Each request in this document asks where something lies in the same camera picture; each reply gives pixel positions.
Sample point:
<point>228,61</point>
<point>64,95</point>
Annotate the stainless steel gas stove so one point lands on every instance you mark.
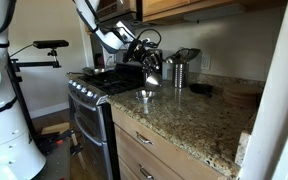
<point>90,126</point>

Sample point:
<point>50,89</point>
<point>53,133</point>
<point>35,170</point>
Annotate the black stereo camera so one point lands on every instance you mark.
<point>50,44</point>

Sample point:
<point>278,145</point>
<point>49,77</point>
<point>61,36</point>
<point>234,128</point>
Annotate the empty steel bowl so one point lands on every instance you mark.
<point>145,96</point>

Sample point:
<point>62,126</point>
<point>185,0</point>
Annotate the metal ladle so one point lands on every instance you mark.
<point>170,60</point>

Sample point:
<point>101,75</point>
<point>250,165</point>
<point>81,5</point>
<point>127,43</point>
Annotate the wooden board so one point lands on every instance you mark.
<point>55,128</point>

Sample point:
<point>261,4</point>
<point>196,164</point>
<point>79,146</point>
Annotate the steel range hood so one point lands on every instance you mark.
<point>117,8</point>

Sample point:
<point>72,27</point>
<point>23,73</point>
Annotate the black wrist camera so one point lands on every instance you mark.
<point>130,51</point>

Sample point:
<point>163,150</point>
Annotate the pan on stove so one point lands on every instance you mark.
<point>94,70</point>

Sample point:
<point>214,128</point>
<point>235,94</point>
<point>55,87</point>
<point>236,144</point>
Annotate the wooden drawer cabinet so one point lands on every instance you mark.
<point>170,156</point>

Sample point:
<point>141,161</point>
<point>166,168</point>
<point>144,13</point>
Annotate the white wall outlet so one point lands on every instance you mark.
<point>205,61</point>

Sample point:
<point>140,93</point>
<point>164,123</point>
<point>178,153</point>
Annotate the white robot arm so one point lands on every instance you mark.
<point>4,133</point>

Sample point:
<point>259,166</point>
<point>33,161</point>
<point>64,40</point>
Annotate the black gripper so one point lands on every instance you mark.
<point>142,52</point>

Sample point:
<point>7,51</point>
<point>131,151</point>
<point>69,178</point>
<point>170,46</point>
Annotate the black camera stand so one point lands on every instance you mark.
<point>34,64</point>

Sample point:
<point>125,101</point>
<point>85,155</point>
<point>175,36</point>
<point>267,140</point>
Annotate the perforated grey robot table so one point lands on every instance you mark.
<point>55,163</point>

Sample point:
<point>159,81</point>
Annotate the black orange clamp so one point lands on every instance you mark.
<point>55,136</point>

